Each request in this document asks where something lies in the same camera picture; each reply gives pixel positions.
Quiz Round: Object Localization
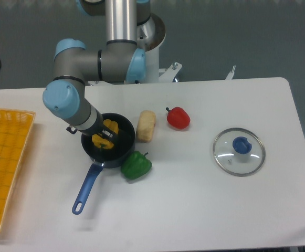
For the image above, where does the beige bread loaf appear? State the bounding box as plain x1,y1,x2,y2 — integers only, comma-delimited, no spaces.
136,110,156,142

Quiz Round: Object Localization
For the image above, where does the dark pot blue handle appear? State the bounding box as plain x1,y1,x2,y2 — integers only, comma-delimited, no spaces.
72,113,135,215

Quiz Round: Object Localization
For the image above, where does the glass lid blue knob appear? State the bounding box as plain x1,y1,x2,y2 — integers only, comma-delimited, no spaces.
213,128,266,177

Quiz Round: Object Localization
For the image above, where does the green bell pepper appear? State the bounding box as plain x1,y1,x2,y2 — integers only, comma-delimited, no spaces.
121,151,152,180

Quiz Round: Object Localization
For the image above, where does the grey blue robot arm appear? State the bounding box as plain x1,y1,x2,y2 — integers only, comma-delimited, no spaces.
43,1,150,142

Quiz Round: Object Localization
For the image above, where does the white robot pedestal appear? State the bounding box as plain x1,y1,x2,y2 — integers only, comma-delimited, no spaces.
86,13,182,86

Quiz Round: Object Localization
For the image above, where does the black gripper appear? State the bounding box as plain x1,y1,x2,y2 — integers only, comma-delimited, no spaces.
66,114,116,141

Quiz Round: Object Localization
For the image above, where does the yellow plastic basket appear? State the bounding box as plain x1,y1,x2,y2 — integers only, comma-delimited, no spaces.
0,108,36,231

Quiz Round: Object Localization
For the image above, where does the red bell pepper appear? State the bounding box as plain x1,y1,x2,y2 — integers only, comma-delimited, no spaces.
165,107,191,130

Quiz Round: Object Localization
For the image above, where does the yellow bell pepper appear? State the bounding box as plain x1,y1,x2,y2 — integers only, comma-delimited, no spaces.
92,119,119,150

